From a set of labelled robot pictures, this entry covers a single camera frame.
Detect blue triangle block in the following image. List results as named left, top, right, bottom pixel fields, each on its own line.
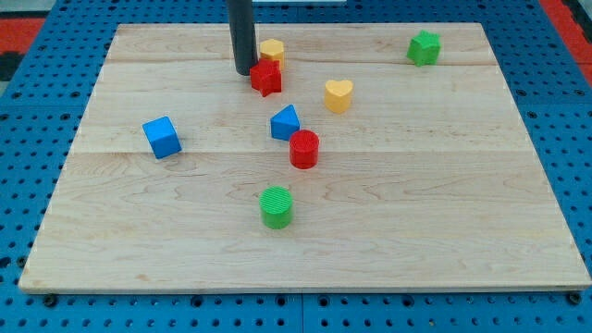
left=270, top=105, right=301, bottom=141

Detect green star block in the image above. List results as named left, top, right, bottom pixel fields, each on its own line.
left=406, top=30, right=441, bottom=67

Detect light wooden board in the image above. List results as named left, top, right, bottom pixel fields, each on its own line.
left=19, top=23, right=591, bottom=294

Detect red star block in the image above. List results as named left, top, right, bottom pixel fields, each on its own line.
left=250, top=58, right=282, bottom=97

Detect blue cube block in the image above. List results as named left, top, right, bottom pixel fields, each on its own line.
left=142, top=116, right=182, bottom=159

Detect yellow heart block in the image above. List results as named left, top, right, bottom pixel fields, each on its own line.
left=324, top=80, right=354, bottom=114

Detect yellow hexagon block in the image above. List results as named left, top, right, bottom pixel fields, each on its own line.
left=259, top=39, right=285, bottom=70

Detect green cylinder block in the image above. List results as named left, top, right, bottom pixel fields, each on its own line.
left=259, top=186, right=293, bottom=229

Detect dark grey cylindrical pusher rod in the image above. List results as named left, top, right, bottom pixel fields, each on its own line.
left=226, top=0, right=258, bottom=76

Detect red cylinder block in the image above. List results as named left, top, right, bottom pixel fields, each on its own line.
left=290, top=129, right=320, bottom=169

